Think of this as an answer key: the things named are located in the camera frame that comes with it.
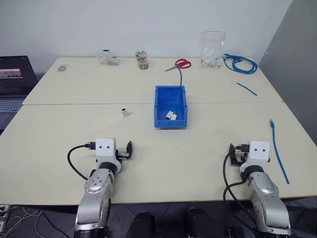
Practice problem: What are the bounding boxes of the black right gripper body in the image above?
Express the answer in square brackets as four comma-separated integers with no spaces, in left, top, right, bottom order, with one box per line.
[234,143,250,162]

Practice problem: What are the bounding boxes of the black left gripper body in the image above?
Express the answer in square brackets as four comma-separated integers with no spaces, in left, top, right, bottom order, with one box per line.
[115,148,131,160]

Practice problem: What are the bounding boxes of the blue plastic storage bin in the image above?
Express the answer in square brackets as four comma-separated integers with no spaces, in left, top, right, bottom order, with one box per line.
[154,85,188,129]

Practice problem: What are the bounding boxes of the dark rounded shape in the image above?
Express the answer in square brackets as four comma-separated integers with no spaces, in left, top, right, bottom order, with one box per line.
[128,211,156,238]
[182,207,225,238]

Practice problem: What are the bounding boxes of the clear jar of coloured pins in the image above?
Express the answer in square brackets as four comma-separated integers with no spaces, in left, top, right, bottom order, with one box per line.
[134,49,150,71]

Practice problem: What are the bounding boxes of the clear box of small parts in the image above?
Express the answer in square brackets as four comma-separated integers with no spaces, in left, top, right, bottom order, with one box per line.
[98,49,120,67]

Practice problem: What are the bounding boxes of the clear zip bag with jacks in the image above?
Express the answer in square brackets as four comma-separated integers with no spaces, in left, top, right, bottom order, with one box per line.
[199,30,227,68]

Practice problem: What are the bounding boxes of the dark open laptop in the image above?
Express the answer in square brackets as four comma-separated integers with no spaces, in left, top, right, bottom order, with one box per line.
[0,55,38,132]

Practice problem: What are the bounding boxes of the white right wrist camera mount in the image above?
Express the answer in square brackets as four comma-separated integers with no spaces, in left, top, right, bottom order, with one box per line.
[240,140,271,172]

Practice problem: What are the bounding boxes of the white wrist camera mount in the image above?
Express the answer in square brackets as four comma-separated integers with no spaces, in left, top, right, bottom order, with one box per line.
[95,138,123,166]
[240,140,271,172]

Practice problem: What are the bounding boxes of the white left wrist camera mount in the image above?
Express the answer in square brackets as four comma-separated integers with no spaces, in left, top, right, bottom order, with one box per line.
[95,138,123,166]

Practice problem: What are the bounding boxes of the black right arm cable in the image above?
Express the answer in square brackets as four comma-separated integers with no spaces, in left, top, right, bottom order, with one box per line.
[222,148,262,235]

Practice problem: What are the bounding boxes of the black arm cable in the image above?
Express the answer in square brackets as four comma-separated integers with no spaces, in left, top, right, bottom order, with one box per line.
[222,148,262,235]
[67,141,97,180]

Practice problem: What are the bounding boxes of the long blue cable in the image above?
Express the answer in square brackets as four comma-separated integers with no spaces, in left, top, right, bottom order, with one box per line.
[269,119,290,185]

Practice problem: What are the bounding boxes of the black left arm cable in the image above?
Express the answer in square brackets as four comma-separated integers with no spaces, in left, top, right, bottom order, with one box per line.
[67,141,97,180]

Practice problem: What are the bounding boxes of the short blue cable piece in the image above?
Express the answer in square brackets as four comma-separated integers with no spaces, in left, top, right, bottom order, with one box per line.
[236,82,258,97]

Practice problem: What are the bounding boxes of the coiled blue Ethernet cable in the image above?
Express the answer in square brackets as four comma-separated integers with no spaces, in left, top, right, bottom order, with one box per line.
[222,53,259,74]

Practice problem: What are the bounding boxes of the blue cable with white jack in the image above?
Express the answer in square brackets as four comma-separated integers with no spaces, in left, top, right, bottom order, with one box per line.
[169,62,187,121]

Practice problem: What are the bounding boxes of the red handled scissors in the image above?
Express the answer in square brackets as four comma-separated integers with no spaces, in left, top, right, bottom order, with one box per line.
[164,59,192,72]

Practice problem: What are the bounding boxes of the white floor cables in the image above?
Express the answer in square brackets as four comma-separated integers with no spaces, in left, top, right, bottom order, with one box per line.
[0,205,75,238]

